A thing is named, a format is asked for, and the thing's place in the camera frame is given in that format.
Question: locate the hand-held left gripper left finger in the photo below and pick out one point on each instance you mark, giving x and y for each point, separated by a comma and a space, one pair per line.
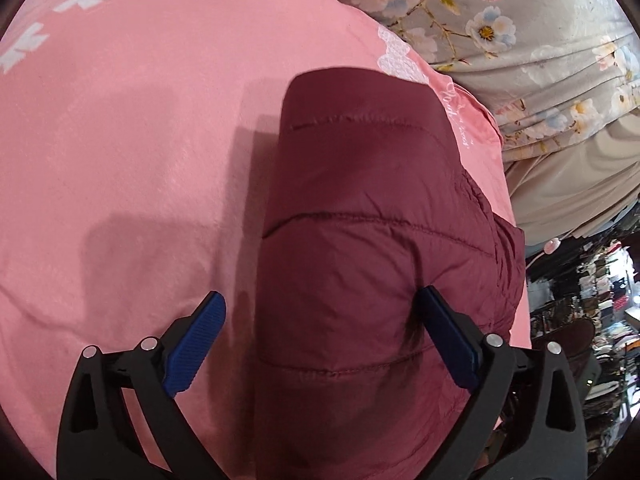
197, 340

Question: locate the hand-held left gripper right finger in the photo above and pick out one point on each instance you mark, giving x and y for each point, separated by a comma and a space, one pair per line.
447, 340

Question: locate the maroon quilted jacket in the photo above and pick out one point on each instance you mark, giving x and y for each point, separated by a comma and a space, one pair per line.
370, 270

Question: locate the cluttered dark shelf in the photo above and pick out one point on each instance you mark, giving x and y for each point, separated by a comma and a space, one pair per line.
590, 320

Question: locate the pink printed blanket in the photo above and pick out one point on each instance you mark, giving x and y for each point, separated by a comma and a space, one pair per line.
125, 160

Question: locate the beige bed skirt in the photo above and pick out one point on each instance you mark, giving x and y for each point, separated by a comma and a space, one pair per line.
575, 185

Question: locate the floral grey bed sheet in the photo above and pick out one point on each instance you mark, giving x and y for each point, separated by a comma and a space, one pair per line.
500, 35

